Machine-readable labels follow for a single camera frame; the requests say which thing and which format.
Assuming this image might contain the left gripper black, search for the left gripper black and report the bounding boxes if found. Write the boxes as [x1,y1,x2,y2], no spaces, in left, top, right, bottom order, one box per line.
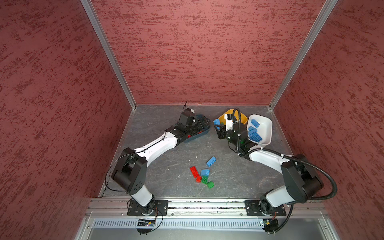
[185,115,211,135]

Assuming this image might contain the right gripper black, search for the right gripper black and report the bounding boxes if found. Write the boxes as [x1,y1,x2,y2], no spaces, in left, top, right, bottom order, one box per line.
[214,123,240,147]

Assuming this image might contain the small blue lego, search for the small blue lego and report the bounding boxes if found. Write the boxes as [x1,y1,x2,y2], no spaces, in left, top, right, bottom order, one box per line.
[251,119,260,128]

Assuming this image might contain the red long lego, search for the red long lego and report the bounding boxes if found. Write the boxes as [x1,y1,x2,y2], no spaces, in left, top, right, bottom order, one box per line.
[190,166,200,178]

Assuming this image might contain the light blue sloped lego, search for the light blue sloped lego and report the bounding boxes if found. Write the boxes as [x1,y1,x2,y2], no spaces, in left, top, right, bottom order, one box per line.
[201,169,210,178]

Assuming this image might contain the green hollow lego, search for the green hollow lego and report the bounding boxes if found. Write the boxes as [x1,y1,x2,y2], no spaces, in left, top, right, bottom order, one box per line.
[201,176,208,184]

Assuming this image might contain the green lego bottom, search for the green lego bottom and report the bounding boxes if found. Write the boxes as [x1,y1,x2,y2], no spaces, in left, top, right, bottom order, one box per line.
[207,182,215,189]

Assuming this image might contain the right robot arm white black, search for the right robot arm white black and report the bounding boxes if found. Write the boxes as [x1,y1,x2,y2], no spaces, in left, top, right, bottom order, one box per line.
[214,120,324,215]

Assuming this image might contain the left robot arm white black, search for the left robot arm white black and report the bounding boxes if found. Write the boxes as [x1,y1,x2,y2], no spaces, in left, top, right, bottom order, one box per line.
[111,109,211,215]

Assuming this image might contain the dark teal plastic bin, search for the dark teal plastic bin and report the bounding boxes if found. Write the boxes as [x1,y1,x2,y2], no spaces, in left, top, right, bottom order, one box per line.
[184,115,211,143]

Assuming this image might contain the yellow plastic bin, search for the yellow plastic bin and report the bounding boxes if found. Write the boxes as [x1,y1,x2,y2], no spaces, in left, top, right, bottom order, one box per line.
[218,109,248,125]

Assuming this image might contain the white plastic bin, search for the white plastic bin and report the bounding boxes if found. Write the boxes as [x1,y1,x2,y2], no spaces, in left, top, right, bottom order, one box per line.
[247,115,273,148]

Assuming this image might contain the right circuit board connector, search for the right circuit board connector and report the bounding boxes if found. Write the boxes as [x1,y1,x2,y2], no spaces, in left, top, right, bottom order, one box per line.
[263,219,279,234]

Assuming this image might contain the circuit board connector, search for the circuit board connector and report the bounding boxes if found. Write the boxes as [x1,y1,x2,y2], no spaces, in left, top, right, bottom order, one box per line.
[137,219,157,228]
[263,219,279,234]

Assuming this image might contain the left circuit board connector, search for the left circuit board connector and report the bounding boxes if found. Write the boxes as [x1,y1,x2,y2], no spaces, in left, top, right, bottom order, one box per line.
[137,219,157,228]

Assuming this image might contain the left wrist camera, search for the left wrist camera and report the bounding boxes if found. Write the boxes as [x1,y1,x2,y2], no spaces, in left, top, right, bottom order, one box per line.
[178,108,195,128]

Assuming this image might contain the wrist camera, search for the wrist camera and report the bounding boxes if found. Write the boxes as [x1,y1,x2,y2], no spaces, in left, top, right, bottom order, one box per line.
[224,114,238,131]
[178,108,195,128]

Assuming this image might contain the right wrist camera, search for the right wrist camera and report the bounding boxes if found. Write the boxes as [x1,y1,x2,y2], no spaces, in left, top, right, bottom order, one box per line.
[224,114,238,131]

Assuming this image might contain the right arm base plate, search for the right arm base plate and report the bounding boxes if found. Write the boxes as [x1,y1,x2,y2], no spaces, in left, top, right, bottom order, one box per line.
[244,200,286,217]

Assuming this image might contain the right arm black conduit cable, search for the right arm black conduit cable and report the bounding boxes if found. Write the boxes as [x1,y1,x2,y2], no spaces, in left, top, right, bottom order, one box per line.
[231,107,338,201]

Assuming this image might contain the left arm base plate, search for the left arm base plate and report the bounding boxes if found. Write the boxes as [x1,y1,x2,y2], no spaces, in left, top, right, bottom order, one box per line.
[127,200,169,217]

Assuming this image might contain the aluminium front rail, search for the aluminium front rail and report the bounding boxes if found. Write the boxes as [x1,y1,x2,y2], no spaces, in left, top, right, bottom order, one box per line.
[85,197,330,219]

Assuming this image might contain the left corner aluminium post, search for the left corner aluminium post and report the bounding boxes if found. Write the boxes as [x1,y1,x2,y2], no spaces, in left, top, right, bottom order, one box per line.
[81,0,137,110]

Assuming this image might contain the corner aluminium post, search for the corner aluminium post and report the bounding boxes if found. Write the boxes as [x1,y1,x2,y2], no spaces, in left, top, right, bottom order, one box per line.
[81,0,137,110]
[269,0,338,111]

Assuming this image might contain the right corner aluminium post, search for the right corner aluminium post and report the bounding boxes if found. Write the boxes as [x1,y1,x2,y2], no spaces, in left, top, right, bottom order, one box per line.
[269,0,338,111]

